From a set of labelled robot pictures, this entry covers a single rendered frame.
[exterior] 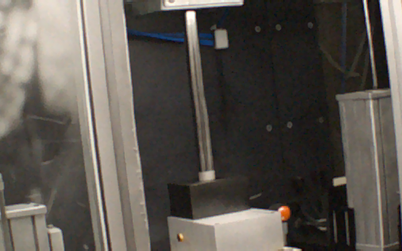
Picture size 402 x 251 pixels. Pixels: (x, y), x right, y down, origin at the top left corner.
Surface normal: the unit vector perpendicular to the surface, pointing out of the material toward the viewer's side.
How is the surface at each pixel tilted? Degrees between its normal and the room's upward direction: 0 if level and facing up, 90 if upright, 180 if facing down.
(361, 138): 90
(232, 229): 90
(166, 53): 90
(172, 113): 90
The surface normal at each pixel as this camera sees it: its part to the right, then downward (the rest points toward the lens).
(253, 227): 0.47, 0.00
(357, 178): -0.87, 0.12
